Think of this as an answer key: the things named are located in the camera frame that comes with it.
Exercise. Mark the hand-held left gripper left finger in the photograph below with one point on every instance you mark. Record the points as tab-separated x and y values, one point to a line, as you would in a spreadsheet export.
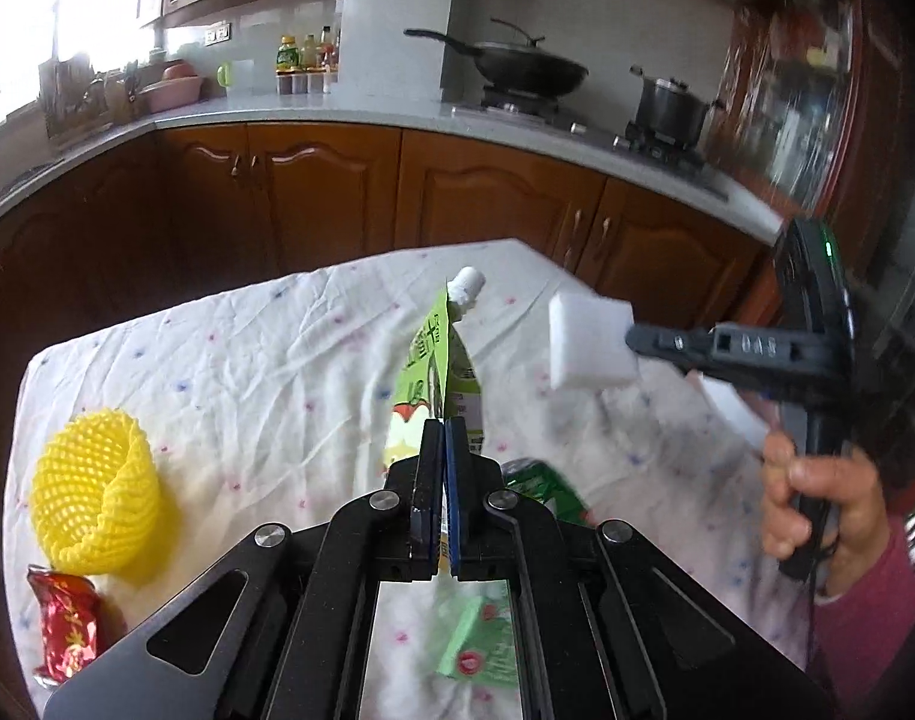
431	480

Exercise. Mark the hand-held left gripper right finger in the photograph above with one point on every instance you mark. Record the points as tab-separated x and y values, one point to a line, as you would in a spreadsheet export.
457	480

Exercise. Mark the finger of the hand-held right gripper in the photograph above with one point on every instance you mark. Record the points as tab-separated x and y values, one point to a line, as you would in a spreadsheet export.
667	345

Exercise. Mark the white foam block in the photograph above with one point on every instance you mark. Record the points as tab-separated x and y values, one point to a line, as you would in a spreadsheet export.
585	345

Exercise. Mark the green spouted drink pouch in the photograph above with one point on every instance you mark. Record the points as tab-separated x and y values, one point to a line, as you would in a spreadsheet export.
427	367

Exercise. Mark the person's right forearm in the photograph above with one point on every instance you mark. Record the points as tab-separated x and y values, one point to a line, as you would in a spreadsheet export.
877	637

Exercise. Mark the person's right hand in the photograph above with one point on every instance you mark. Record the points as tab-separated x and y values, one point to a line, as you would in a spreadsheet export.
840	510

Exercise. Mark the green juice carton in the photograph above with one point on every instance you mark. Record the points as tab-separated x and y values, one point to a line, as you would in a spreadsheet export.
476	641

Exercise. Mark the gas stove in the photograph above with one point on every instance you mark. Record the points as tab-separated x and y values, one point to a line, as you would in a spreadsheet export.
577	127

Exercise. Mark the steel cooking pot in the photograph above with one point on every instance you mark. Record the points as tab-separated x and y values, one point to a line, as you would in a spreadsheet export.
671	109

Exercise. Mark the glass door cabinet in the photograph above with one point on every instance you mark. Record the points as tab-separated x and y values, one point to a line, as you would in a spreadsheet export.
802	90

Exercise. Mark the wooden lower cabinets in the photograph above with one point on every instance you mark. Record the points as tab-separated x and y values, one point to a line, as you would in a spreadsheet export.
315	195

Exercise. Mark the black wok with lid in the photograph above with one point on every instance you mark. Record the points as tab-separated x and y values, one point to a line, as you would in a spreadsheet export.
525	67

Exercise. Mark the yellow foam fruit net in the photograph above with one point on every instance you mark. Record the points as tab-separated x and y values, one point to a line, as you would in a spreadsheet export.
97	495

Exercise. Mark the grey kitchen countertop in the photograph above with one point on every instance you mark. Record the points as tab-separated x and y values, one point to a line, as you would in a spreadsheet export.
352	109

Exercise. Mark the crushed red can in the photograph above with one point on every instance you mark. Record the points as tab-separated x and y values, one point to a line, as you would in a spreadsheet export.
66	626

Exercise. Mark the row of spice jars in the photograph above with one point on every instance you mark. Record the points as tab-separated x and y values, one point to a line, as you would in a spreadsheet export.
303	82

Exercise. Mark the yellow oil bottle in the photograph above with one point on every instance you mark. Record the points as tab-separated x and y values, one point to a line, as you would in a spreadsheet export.
310	54

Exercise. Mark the green label bottle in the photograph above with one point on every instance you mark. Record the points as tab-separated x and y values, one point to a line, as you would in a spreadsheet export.
288	56

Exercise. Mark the green cup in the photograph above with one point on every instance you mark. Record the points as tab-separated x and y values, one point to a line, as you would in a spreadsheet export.
226	75

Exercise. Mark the pink basin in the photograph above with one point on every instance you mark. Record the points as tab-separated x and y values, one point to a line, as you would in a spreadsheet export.
171	94

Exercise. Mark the kitchen window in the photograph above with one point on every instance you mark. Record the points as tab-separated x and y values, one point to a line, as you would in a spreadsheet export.
52	15

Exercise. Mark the wall outlet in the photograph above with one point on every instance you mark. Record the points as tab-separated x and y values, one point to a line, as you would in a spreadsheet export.
217	32

